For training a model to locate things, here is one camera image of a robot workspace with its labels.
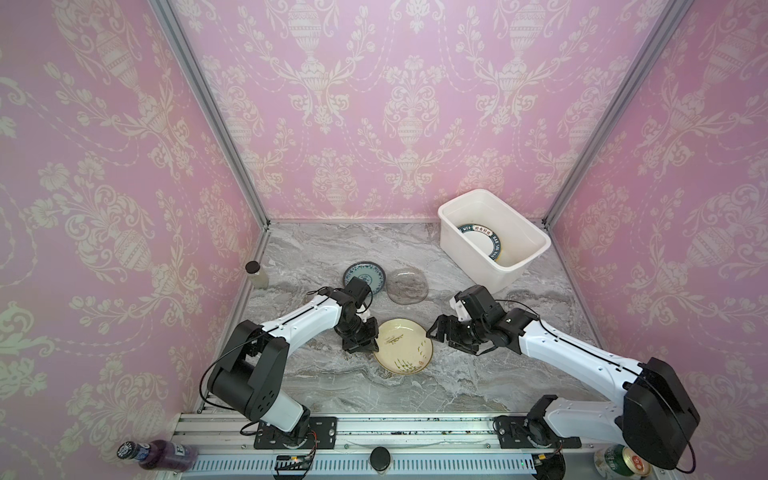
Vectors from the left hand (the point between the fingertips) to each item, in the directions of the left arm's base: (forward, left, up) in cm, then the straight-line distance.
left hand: (380, 349), depth 83 cm
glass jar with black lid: (+23, +40, 0) cm, 46 cm away
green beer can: (-25, -52, +4) cm, 57 cm away
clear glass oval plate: (+25, -8, -6) cm, 27 cm away
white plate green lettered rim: (+44, -37, -1) cm, 57 cm away
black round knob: (-25, -1, +4) cm, 25 cm away
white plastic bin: (+35, -46, +6) cm, 58 cm away
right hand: (+2, -15, +4) cm, 16 cm away
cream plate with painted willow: (+3, -7, -5) cm, 9 cm away
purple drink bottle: (-25, +47, +2) cm, 53 cm away
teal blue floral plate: (+30, +6, -5) cm, 31 cm away
